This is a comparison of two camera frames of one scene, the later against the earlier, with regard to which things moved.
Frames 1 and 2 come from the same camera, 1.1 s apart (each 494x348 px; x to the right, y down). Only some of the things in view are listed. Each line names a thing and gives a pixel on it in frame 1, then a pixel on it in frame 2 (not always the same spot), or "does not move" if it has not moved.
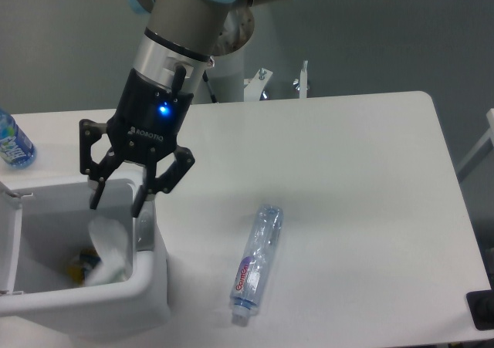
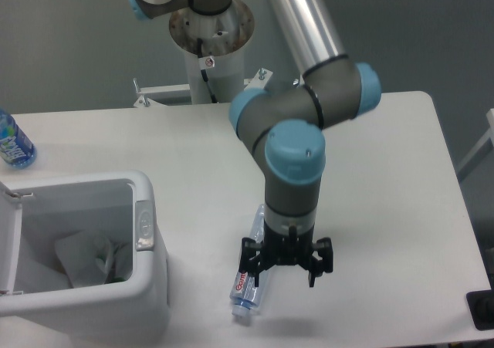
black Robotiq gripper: (143, 126) → (291, 249)
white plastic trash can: (43, 222) does not move
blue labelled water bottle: (15, 148) does not move
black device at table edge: (481, 305) does not move
